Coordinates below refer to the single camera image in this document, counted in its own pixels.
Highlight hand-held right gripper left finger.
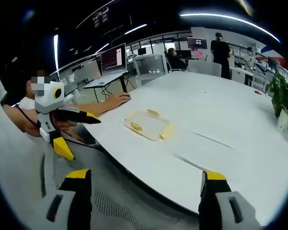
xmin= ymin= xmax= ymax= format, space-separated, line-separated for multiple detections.
xmin=21 ymin=168 xmax=93 ymax=230

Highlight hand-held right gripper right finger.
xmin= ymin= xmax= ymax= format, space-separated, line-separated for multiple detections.
xmin=198 ymin=170 xmax=263 ymax=230

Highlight person's left hand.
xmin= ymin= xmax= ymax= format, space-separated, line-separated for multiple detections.
xmin=53 ymin=116 xmax=74 ymax=131

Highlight white standing desk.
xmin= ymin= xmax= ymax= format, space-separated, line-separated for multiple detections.
xmin=83 ymin=70 xmax=130 ymax=103

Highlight long ceiling light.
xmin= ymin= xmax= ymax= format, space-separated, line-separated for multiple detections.
xmin=53 ymin=34 xmax=60 ymax=70
xmin=179 ymin=11 xmax=282 ymax=43
xmin=122 ymin=23 xmax=147 ymax=35

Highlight clear lid with yellow clips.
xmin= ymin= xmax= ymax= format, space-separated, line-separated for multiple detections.
xmin=123 ymin=109 xmax=176 ymax=142

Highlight computer monitor with red text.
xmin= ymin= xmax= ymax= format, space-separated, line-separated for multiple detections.
xmin=100 ymin=43 xmax=128 ymax=73

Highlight grey mesh office chair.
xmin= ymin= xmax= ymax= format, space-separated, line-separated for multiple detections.
xmin=133 ymin=53 xmax=170 ymax=86

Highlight white plant pot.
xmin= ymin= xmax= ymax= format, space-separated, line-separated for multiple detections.
xmin=275 ymin=108 xmax=288 ymax=132

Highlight green potted plant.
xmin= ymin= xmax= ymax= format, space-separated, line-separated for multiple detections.
xmin=264 ymin=71 xmax=288 ymax=137

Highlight white office chair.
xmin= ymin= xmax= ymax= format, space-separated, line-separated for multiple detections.
xmin=187 ymin=59 xmax=223 ymax=78

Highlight dark computer monitor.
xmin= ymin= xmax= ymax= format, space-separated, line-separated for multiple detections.
xmin=186 ymin=36 xmax=207 ymax=50

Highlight white storage shelves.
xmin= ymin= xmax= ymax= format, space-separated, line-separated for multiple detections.
xmin=230 ymin=43 xmax=274 ymax=72

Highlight red and blue banner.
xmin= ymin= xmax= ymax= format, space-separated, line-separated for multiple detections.
xmin=261 ymin=45 xmax=288 ymax=69

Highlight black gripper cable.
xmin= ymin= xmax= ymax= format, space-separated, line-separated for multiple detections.
xmin=16 ymin=104 xmax=100 ymax=147

